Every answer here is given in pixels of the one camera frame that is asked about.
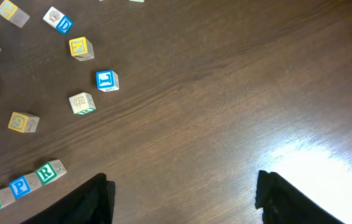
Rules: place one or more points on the blue L letter block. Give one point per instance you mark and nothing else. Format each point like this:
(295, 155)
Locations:
(107, 81)

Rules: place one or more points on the blue P letter block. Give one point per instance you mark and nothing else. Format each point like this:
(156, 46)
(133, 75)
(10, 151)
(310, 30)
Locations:
(25, 185)

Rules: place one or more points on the green R letter block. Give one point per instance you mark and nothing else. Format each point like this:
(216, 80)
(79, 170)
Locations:
(50, 171)

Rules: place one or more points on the wooden block green R side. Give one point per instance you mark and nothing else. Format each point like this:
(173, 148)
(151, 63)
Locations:
(82, 103)

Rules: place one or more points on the yellow K letter block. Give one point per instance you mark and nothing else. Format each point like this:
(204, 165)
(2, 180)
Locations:
(81, 49)

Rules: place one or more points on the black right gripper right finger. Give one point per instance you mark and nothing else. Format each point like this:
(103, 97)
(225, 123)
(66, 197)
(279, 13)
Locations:
(282, 203)

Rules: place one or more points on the blue D letter block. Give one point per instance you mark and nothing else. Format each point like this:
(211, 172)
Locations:
(58, 20)

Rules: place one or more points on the yellow umbrella picture block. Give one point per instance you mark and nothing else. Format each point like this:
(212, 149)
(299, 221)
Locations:
(23, 122)

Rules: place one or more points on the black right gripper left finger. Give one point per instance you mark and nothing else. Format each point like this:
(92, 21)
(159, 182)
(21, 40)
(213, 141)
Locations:
(91, 203)

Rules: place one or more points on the yellow top far block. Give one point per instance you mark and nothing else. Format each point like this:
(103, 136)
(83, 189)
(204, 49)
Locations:
(13, 14)

